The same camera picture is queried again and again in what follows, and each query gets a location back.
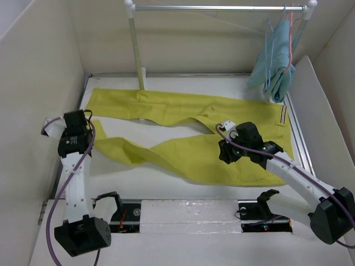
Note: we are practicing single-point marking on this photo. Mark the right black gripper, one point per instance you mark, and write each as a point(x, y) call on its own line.
point(225, 153)

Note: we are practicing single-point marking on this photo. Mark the white foam block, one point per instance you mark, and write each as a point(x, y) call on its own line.
point(205, 216)

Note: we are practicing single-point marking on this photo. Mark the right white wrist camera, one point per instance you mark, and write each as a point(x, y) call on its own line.
point(229, 128)

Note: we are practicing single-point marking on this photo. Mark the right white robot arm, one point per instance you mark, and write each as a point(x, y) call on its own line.
point(328, 211)

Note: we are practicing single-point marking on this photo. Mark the yellow-green trousers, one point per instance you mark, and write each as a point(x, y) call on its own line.
point(195, 158)

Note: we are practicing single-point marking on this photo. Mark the pink clothes hanger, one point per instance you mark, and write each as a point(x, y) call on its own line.
point(289, 17)

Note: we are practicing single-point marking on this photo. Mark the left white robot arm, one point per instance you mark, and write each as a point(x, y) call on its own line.
point(86, 221)

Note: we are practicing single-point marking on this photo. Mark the blue wire clothes hanger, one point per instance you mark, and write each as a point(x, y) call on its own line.
point(270, 56)

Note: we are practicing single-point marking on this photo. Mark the light blue hanging garment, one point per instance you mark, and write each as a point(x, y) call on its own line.
point(283, 81)

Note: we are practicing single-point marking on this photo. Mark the white clothes rack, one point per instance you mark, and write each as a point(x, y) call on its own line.
point(301, 15)

